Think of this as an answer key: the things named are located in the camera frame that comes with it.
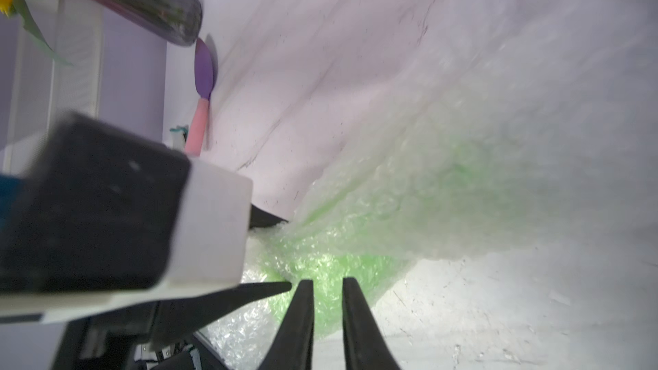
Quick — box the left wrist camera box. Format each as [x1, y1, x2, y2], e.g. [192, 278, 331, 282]
[1, 113, 253, 323]

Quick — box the clear bubble wrap sheet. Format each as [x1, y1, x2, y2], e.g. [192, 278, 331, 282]
[199, 0, 658, 370]

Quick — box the lower white mesh basket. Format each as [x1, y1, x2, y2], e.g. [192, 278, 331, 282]
[1, 0, 103, 175]

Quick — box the green white garden glove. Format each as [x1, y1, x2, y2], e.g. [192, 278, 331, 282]
[170, 126, 188, 152]

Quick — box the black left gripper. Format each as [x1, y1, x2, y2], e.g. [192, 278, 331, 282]
[51, 281, 292, 369]

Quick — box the purple trowel pink handle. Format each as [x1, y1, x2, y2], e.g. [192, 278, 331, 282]
[185, 39, 215, 157]

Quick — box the green plastic wine glass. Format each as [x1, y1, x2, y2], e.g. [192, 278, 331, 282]
[261, 141, 517, 336]

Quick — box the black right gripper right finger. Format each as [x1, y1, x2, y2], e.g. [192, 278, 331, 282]
[342, 277, 401, 370]

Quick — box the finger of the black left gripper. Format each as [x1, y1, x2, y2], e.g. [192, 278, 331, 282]
[248, 205, 287, 230]

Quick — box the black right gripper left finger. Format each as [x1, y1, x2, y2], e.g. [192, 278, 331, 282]
[258, 280, 315, 370]

